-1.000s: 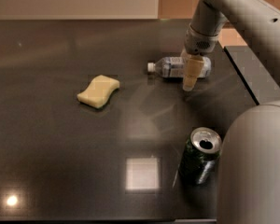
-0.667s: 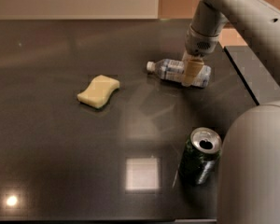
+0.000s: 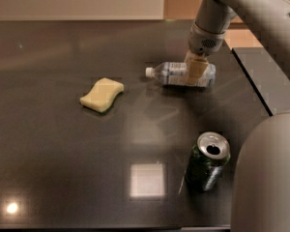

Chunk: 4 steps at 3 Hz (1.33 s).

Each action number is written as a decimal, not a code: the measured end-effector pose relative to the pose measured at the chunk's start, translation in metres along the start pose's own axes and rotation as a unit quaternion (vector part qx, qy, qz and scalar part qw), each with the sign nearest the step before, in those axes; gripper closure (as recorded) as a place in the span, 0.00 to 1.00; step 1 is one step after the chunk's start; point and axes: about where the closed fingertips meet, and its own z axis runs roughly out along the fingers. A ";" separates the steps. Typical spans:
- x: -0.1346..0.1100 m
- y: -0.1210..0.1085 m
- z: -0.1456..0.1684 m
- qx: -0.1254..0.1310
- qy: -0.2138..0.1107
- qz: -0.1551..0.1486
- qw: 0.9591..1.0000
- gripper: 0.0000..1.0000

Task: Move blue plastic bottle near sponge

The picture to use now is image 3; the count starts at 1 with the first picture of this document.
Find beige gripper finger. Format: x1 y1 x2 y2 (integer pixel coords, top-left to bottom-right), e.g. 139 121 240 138
185 57 209 85
184 50 194 64

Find clear blue plastic water bottle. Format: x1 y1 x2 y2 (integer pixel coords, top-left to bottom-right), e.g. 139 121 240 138
145 62 216 88

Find yellow sponge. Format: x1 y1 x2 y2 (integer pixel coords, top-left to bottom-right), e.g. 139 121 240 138
80 78 124 113

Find green soda can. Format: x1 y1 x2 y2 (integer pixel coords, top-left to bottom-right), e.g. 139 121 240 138
185 131 231 191

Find dark side table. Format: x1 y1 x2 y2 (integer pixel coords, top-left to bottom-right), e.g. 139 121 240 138
232 47 290 116

